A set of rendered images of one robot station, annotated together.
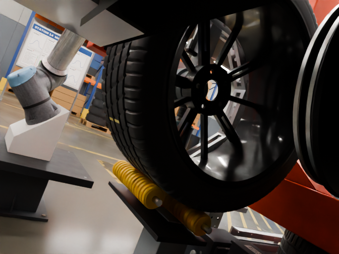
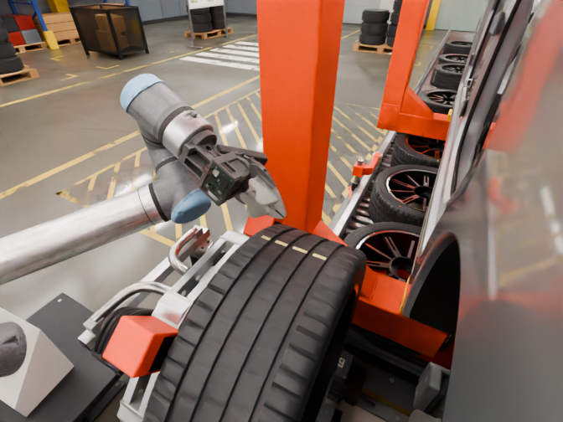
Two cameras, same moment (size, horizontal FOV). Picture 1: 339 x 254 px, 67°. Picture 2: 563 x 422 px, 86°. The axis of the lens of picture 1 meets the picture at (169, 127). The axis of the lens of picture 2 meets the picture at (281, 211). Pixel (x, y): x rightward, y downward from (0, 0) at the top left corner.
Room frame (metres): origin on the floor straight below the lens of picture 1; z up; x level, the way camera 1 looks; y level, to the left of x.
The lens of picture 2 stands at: (0.45, 0.06, 1.61)
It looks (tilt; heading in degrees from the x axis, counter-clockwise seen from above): 39 degrees down; 330
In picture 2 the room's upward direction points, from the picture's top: straight up
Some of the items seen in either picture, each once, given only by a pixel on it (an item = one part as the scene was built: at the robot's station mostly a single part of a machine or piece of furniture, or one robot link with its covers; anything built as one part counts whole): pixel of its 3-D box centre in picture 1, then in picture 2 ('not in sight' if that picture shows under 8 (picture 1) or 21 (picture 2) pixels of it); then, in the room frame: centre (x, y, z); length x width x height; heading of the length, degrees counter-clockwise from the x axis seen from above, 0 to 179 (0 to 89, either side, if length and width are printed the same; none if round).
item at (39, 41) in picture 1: (50, 73); not in sight; (5.98, 3.04, 0.98); 1.50 x 0.50 x 1.95; 122
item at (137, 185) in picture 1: (135, 181); not in sight; (0.75, 0.03, 0.51); 0.29 x 0.06 x 0.06; 33
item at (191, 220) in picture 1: (177, 204); not in sight; (0.75, -0.11, 0.49); 0.29 x 0.06 x 0.06; 33
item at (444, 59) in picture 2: not in sight; (457, 65); (3.65, -5.09, 0.39); 0.66 x 0.66 x 0.24
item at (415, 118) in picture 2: not in sight; (434, 114); (1.93, -2.21, 0.69); 0.52 x 0.17 x 0.35; 33
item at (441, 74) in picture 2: not in sight; (456, 76); (3.24, -4.48, 0.39); 0.66 x 0.66 x 0.24
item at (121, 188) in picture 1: (150, 209); not in sight; (0.75, -0.04, 0.45); 0.34 x 0.16 x 0.01; 33
